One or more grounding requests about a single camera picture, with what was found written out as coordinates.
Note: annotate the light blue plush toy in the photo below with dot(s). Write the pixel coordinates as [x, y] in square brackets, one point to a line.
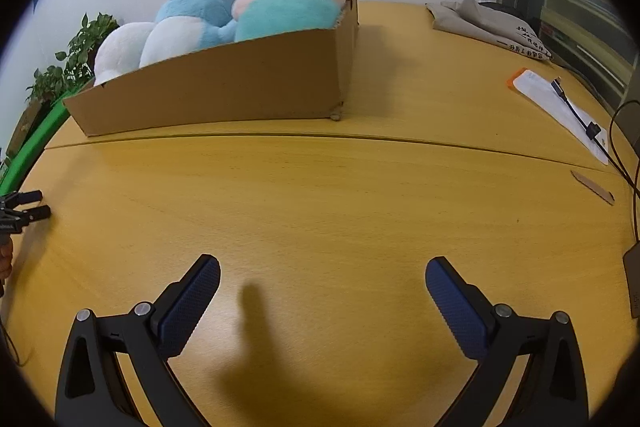
[185, 26]

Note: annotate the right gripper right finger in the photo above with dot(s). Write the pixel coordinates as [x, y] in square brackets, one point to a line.
[552, 390]

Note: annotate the white paper envelope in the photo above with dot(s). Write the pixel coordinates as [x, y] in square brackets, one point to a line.
[552, 99]

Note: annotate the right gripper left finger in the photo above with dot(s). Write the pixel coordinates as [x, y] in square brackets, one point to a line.
[92, 390]

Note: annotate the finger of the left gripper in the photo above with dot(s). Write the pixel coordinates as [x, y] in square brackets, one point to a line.
[38, 213]
[24, 198]

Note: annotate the brown cardboard box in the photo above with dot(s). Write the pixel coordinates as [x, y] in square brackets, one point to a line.
[297, 75]

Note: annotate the person left hand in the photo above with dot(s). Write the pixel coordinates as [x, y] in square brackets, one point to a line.
[6, 258]

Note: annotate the grey folded cloth bag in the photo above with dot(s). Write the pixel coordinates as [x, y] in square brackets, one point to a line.
[468, 18]

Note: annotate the green potted plant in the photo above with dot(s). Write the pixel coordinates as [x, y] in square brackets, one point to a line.
[74, 66]

